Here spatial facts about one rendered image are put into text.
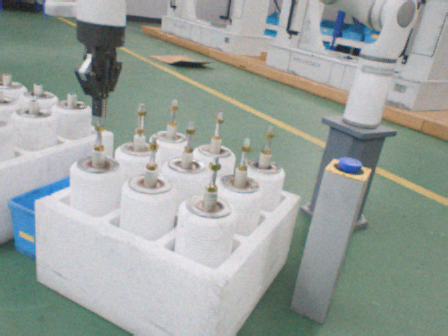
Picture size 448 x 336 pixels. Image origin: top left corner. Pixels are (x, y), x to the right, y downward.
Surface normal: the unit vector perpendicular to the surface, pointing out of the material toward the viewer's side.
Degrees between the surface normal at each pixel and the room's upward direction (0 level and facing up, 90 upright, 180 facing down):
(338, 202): 90
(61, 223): 90
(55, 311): 0
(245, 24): 90
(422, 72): 90
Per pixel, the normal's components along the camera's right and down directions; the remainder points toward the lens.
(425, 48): -0.83, 0.10
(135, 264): -0.46, 0.28
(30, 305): 0.14, -0.92
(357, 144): -0.21, 0.34
